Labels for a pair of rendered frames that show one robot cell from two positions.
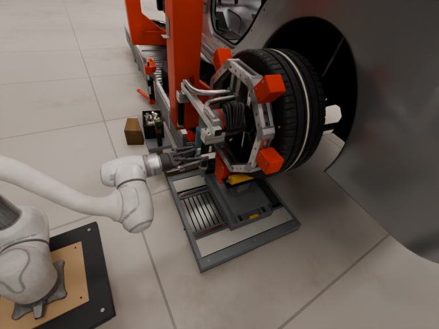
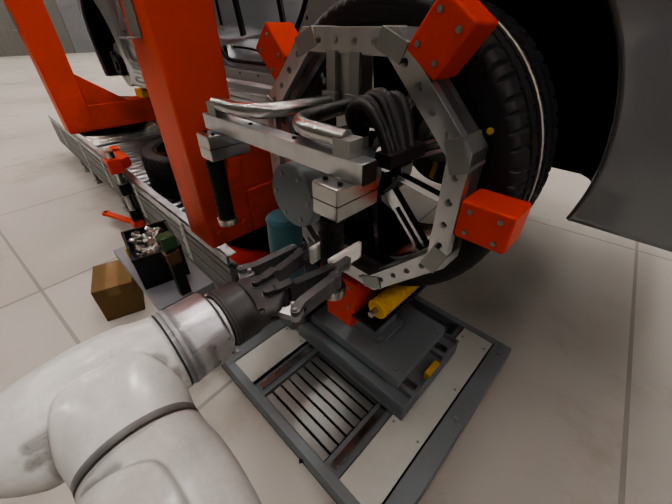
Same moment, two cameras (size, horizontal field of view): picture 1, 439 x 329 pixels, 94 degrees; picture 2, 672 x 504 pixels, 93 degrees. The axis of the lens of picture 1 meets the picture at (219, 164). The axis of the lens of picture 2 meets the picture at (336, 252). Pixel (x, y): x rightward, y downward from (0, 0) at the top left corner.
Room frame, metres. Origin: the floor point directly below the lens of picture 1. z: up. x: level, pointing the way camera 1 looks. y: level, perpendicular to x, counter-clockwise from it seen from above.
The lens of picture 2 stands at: (0.27, 0.16, 1.12)
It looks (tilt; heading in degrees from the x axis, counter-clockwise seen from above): 36 degrees down; 346
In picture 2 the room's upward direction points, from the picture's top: straight up
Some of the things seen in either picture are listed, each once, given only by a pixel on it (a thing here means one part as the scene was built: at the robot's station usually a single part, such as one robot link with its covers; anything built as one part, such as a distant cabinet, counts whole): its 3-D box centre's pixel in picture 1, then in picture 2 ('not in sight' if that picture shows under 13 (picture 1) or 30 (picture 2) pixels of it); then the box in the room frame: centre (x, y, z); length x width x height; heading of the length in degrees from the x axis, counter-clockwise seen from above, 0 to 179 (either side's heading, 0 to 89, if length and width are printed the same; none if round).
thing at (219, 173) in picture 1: (229, 167); (356, 285); (0.95, -0.07, 0.48); 0.16 x 0.12 x 0.17; 122
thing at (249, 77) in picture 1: (234, 121); (351, 172); (0.93, -0.04, 0.85); 0.54 x 0.07 x 0.54; 32
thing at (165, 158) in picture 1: (171, 160); (251, 302); (0.59, 0.20, 0.83); 0.09 x 0.08 x 0.07; 122
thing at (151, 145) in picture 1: (153, 131); (161, 268); (1.25, 0.55, 0.44); 0.43 x 0.17 x 0.03; 32
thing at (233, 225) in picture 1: (236, 194); (375, 337); (1.02, -0.18, 0.13); 0.50 x 0.36 x 0.10; 32
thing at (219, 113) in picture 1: (221, 123); (329, 181); (0.90, 0.03, 0.85); 0.21 x 0.14 x 0.14; 122
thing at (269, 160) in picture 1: (268, 160); (490, 219); (0.67, -0.21, 0.85); 0.09 x 0.08 x 0.07; 32
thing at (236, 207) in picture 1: (241, 178); (379, 302); (1.02, -0.18, 0.32); 0.40 x 0.30 x 0.28; 32
